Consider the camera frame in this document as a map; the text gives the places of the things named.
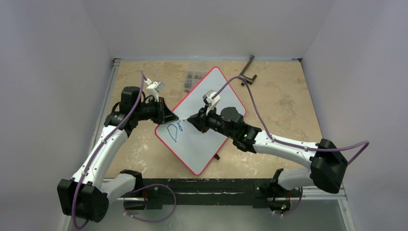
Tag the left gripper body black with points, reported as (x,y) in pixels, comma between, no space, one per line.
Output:
(152,111)

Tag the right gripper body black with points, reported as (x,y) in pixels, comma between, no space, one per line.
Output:
(204,121)

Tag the whiteboard with red frame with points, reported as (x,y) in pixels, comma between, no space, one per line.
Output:
(193,148)

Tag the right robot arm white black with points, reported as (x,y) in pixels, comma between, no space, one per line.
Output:
(322,164)

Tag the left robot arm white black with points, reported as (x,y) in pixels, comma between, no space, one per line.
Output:
(85,195)

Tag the clear plastic screw box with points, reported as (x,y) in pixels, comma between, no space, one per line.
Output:
(198,67)

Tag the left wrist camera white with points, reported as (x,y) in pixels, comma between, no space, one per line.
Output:
(154,87)

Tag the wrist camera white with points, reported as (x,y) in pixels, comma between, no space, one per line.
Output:
(211,99)
(154,87)

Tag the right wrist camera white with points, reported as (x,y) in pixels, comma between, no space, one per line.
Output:
(211,99)

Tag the aluminium frame rail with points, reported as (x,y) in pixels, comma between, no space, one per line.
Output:
(88,86)

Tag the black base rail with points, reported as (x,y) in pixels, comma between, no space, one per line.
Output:
(257,193)

